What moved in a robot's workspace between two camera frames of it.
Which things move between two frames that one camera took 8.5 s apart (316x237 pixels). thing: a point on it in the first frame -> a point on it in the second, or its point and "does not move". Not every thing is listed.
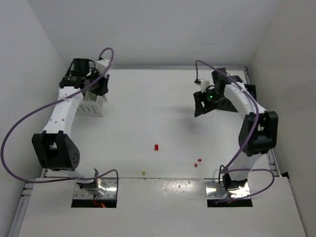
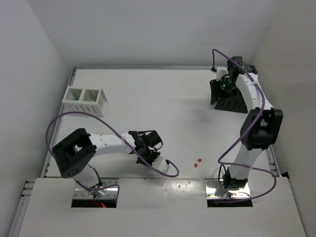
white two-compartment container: [91, 105] does not move
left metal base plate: [110, 193] does not move
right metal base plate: [214, 190] does not move
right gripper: [206, 103] -> [219, 96]
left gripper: [99, 87] -> [145, 155]
